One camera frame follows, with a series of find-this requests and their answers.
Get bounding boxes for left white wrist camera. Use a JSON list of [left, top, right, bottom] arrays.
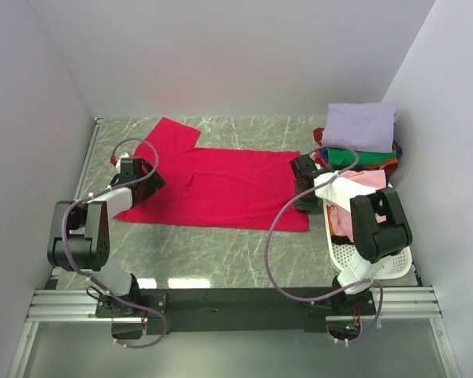
[[110, 153, 130, 169]]

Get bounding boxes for orange garment in basket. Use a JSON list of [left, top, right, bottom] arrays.
[[326, 205, 337, 236]]

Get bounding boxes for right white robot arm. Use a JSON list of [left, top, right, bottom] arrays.
[[290, 154, 412, 314]]

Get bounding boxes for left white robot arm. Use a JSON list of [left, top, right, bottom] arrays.
[[47, 157, 166, 317]]

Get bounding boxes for pink t shirt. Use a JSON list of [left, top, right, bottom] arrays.
[[326, 170, 386, 242]]

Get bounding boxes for folded dark red t shirt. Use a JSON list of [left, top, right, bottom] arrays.
[[313, 128, 403, 174]]

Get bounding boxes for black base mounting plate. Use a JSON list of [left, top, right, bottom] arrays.
[[94, 286, 375, 339]]

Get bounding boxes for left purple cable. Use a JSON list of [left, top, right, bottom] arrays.
[[62, 138, 169, 350]]

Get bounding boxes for folded lavender t shirt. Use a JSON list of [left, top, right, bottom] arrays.
[[322, 102, 398, 154]]

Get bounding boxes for folded green t shirt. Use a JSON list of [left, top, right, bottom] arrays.
[[327, 148, 397, 168]]

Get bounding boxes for aluminium extrusion rail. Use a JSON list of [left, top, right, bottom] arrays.
[[26, 287, 443, 323]]

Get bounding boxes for crimson red t shirt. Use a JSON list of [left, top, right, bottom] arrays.
[[116, 118, 300, 230]]

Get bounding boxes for white perforated laundry basket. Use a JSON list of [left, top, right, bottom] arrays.
[[326, 187, 412, 280]]

